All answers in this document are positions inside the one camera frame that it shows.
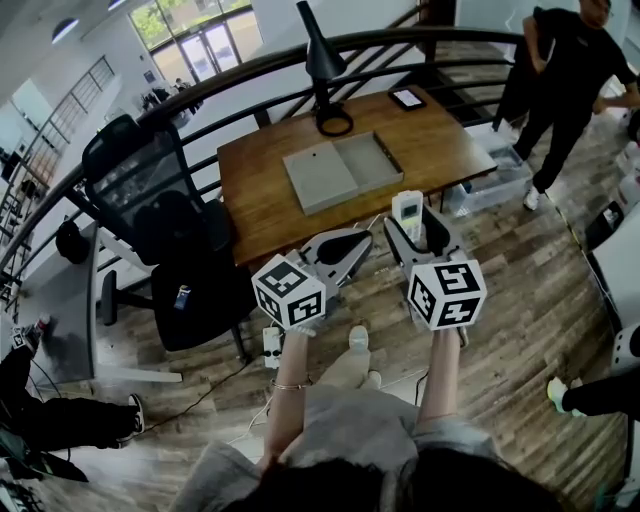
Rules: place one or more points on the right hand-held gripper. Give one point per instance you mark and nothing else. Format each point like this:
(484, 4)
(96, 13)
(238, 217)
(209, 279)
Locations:
(447, 295)

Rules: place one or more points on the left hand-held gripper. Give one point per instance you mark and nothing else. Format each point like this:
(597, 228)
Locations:
(290, 295)

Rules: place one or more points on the white remote-like device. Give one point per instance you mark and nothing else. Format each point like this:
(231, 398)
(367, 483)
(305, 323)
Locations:
(406, 210)

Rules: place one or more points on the grey box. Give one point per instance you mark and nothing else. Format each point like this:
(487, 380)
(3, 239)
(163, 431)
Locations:
(325, 175)

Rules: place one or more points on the person's right forearm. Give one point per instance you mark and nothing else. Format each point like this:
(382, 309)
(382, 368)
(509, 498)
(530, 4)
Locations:
(442, 380)

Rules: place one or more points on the person's left forearm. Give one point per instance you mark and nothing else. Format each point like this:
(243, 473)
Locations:
(287, 415)

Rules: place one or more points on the person's white shoe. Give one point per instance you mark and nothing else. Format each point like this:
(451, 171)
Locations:
(358, 337)

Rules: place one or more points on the clear plastic bin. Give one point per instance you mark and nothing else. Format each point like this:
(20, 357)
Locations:
(495, 175)

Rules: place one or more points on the person's leg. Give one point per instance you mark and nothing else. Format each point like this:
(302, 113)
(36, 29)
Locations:
(350, 367)

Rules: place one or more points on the white power strip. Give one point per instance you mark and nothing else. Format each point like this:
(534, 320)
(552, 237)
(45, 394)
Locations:
(272, 347)

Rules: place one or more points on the blue card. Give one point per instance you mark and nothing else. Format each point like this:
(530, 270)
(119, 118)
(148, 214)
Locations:
(182, 297)

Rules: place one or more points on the person's grey shirt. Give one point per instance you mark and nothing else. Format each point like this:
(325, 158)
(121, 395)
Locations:
(350, 425)

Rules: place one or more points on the black office chair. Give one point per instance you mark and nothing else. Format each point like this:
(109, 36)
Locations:
(165, 200)

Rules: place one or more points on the black desk lamp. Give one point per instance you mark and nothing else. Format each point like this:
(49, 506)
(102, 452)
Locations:
(322, 55)

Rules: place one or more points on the white machine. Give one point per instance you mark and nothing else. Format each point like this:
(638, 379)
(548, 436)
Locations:
(620, 260)

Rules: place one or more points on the wooden desk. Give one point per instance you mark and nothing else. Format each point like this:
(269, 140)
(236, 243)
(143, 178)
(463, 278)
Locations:
(250, 64)

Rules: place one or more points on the glass entrance doors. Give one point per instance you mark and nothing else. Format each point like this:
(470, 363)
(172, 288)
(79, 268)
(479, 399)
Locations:
(200, 35)

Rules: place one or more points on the black cap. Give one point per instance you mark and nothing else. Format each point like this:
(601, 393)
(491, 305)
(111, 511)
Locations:
(72, 242)

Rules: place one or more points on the grey side desk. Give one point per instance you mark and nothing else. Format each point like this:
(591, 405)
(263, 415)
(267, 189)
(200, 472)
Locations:
(60, 300)

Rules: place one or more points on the black picture frame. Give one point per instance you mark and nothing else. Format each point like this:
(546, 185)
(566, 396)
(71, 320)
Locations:
(407, 98)

